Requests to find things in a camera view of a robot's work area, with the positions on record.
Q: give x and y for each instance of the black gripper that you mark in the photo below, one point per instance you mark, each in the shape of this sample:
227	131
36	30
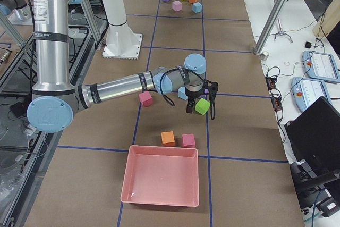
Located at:
192	99

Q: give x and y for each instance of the light blue block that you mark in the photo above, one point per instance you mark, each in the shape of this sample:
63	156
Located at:
197	7
181	93

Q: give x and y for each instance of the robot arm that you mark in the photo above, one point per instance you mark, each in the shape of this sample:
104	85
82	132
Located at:
56	101

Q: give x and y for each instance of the third robot arm grey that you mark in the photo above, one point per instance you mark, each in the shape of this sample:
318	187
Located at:
18	7

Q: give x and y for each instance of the green foam block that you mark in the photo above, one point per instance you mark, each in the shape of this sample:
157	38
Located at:
202	106

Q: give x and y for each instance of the pink foam block near bin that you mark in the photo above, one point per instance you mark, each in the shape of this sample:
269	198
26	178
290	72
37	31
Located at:
188	141

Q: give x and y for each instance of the orange foam block right side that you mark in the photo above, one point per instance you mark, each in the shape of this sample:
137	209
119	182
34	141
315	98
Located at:
168	139

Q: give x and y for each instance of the magenta foam block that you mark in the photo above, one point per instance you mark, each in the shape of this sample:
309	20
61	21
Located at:
145	99

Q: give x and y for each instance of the pink plastic bin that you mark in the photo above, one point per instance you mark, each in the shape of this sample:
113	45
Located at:
167	176

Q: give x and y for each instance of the lilac foam block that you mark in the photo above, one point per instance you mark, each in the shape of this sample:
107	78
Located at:
177	6

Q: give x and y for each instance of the teach pendant near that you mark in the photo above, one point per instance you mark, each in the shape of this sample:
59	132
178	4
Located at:
306	91

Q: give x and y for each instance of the teach pendant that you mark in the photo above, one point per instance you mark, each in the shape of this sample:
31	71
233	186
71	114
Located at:
320	66
306	91

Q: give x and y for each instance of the black laptop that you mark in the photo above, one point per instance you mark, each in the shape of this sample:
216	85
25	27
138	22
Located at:
314	135

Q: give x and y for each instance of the teach pendant far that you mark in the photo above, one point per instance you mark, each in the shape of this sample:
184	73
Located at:
320	66

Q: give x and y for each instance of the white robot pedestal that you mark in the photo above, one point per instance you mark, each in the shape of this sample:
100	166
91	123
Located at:
121	41

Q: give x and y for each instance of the aluminium frame post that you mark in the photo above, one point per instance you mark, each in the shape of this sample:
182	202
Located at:
271	21

